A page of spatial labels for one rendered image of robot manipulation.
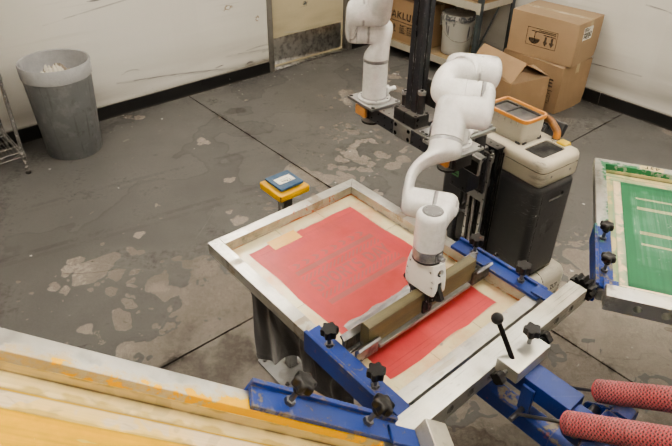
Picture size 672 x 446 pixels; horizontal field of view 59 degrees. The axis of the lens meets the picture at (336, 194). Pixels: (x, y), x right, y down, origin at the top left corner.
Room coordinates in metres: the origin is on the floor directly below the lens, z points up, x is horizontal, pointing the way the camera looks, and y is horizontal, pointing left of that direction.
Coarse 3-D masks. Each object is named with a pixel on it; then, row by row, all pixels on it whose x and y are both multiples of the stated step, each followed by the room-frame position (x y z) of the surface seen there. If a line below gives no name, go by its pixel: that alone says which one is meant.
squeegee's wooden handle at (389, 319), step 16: (448, 272) 1.21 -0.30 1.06; (464, 272) 1.24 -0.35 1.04; (416, 288) 1.15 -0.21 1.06; (448, 288) 1.20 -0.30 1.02; (400, 304) 1.09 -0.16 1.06; (416, 304) 1.11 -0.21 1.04; (432, 304) 1.16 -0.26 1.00; (368, 320) 1.03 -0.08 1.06; (384, 320) 1.04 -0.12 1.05; (400, 320) 1.08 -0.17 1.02; (368, 336) 1.01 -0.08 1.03; (384, 336) 1.04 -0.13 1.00
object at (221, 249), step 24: (336, 192) 1.70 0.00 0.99; (360, 192) 1.71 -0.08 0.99; (288, 216) 1.57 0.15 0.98; (408, 216) 1.57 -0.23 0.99; (216, 240) 1.43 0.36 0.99; (240, 240) 1.45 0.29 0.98; (240, 264) 1.32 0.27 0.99; (264, 288) 1.22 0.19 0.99; (504, 288) 1.26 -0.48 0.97; (288, 312) 1.13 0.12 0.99; (504, 312) 1.14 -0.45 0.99; (528, 312) 1.15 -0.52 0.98; (480, 336) 1.05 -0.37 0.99; (456, 360) 0.98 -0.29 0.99; (408, 384) 0.90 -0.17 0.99; (432, 384) 0.90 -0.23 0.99
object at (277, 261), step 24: (312, 240) 1.48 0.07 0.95; (264, 264) 1.36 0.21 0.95; (288, 264) 1.36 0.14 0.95; (288, 288) 1.26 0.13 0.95; (312, 288) 1.26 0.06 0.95; (336, 312) 1.17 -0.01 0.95; (360, 312) 1.17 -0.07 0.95; (408, 336) 1.08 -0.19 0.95; (432, 336) 1.09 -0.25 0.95; (384, 360) 1.00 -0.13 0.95; (408, 360) 1.00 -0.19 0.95
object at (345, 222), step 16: (352, 208) 1.66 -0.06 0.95; (320, 224) 1.57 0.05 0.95; (336, 224) 1.57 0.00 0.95; (352, 224) 1.57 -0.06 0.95; (368, 224) 1.57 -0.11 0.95; (320, 240) 1.48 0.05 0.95; (336, 240) 1.48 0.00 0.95; (384, 240) 1.49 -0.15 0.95; (400, 240) 1.49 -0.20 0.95; (400, 272) 1.33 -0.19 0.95; (384, 288) 1.26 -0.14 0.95; (400, 288) 1.27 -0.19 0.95; (448, 304) 1.20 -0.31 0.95; (464, 304) 1.20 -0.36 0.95; (480, 304) 1.21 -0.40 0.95; (432, 320) 1.14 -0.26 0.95; (448, 320) 1.14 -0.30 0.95; (464, 320) 1.14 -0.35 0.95
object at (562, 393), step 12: (540, 372) 0.90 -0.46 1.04; (516, 384) 0.90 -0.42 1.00; (528, 384) 0.88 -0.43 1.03; (540, 384) 0.87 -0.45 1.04; (552, 384) 0.87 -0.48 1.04; (564, 384) 0.87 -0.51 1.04; (540, 396) 0.85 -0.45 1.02; (552, 396) 0.84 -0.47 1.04; (564, 396) 0.84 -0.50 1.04; (576, 396) 0.84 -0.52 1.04; (552, 408) 0.83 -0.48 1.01; (564, 408) 0.81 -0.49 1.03
